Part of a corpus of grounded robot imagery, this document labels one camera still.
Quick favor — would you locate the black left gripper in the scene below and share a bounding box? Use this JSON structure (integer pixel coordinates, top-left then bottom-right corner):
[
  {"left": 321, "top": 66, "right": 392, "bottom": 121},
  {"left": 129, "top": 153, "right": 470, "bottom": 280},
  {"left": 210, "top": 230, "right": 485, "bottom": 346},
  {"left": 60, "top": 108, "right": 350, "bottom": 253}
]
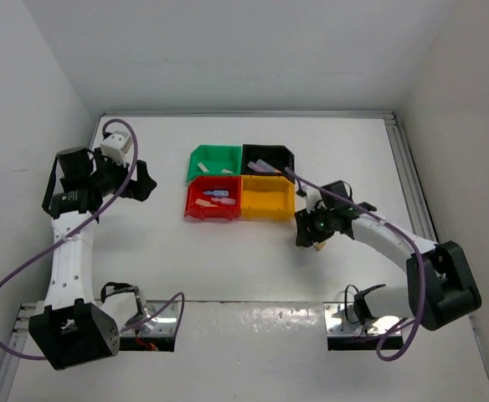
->
[{"left": 87, "top": 147, "right": 155, "bottom": 202}]

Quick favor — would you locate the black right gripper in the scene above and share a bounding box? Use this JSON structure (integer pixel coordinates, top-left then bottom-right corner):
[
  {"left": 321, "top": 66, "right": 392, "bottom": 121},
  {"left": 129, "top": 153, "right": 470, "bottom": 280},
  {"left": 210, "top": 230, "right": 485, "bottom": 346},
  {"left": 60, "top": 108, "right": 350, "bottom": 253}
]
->
[{"left": 294, "top": 203, "right": 334, "bottom": 247}]

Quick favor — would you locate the beige white mini stapler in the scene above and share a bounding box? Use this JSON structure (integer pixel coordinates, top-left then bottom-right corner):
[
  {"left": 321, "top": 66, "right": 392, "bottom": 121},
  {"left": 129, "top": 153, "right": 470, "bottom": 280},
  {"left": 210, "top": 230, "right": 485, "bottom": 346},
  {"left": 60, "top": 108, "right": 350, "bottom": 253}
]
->
[{"left": 197, "top": 162, "right": 209, "bottom": 173}]

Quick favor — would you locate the orange correction tape dispenser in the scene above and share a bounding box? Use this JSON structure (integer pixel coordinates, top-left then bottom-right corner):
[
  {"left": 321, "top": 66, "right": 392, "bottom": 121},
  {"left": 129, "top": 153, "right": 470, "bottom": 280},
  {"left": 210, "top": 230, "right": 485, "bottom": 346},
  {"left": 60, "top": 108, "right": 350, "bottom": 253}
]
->
[{"left": 195, "top": 198, "right": 214, "bottom": 208}]

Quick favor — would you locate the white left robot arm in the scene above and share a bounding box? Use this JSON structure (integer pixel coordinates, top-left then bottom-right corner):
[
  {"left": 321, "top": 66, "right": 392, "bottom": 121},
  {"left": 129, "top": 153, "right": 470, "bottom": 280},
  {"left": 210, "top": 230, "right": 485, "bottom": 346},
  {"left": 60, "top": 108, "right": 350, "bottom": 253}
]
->
[{"left": 28, "top": 145, "right": 157, "bottom": 370}]

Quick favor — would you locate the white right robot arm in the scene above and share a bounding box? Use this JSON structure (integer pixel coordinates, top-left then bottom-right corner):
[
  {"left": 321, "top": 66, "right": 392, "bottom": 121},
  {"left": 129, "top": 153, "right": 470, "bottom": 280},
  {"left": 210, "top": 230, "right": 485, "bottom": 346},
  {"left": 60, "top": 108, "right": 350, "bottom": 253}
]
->
[{"left": 295, "top": 181, "right": 482, "bottom": 331}]

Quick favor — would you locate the yellow plastic bin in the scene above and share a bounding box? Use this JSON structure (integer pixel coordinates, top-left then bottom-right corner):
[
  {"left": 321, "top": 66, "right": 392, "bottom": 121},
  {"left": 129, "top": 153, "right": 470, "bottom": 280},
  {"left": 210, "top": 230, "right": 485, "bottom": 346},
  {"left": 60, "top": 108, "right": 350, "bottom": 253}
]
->
[{"left": 240, "top": 175, "right": 295, "bottom": 221}]

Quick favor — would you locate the black plastic bin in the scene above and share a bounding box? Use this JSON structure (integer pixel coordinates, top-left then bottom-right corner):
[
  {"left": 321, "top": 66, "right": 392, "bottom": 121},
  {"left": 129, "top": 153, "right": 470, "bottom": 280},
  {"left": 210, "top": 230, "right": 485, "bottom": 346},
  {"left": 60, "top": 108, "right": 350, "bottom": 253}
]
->
[{"left": 240, "top": 144, "right": 295, "bottom": 183}]

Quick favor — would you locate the red plastic bin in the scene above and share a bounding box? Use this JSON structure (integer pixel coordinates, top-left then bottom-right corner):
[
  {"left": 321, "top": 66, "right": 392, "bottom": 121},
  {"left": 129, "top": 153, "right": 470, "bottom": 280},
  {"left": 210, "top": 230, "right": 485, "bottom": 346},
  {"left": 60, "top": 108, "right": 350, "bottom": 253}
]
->
[{"left": 184, "top": 176, "right": 241, "bottom": 220}]

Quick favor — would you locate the green plastic bin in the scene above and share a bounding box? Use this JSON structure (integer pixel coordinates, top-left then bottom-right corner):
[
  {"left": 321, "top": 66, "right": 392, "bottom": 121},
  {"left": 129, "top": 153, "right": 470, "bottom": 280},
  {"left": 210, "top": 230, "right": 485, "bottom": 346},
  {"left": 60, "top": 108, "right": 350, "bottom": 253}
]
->
[{"left": 186, "top": 144, "right": 242, "bottom": 184}]

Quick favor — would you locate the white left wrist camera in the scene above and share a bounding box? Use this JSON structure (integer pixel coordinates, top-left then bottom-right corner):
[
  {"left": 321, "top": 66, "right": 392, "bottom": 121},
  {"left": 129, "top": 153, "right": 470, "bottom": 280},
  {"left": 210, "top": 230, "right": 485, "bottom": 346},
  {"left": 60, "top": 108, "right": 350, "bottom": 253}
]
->
[{"left": 100, "top": 131, "right": 132, "bottom": 167}]

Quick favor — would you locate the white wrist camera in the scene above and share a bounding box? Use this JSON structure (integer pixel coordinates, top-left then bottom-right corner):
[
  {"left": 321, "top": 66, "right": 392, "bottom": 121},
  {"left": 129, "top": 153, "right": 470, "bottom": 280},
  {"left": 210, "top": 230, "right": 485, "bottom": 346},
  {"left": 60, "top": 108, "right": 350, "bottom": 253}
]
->
[
  {"left": 100, "top": 131, "right": 132, "bottom": 167},
  {"left": 306, "top": 187, "right": 325, "bottom": 214}
]

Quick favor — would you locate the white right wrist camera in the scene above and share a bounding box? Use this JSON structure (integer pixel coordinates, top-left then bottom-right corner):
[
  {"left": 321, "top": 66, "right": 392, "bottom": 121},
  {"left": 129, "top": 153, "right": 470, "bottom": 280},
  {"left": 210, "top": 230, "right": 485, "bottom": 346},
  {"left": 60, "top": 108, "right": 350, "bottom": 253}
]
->
[{"left": 306, "top": 187, "right": 325, "bottom": 214}]

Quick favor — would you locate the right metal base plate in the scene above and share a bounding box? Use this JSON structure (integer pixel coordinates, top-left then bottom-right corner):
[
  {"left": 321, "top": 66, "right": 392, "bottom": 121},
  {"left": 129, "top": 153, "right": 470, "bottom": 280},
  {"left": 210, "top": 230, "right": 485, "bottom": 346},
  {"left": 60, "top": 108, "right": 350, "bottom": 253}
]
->
[{"left": 323, "top": 302, "right": 399, "bottom": 338}]

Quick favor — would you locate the metal base plate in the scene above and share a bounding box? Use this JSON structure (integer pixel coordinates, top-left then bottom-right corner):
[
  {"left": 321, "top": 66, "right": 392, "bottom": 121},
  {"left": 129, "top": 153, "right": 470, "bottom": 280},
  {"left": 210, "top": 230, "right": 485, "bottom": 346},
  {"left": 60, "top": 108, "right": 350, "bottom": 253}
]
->
[
  {"left": 323, "top": 302, "right": 399, "bottom": 338},
  {"left": 121, "top": 301, "right": 181, "bottom": 338}
]

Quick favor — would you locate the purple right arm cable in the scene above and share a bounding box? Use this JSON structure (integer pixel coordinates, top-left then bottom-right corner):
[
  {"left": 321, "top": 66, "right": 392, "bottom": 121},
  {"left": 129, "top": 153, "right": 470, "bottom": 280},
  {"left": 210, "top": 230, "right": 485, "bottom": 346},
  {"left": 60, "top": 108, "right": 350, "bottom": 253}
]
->
[{"left": 284, "top": 166, "right": 428, "bottom": 362}]

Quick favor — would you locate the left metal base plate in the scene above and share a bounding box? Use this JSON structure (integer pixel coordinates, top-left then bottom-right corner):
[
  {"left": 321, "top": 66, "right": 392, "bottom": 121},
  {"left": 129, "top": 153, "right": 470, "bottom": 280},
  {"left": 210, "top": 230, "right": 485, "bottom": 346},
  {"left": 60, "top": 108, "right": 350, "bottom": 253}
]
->
[{"left": 121, "top": 301, "right": 181, "bottom": 338}]

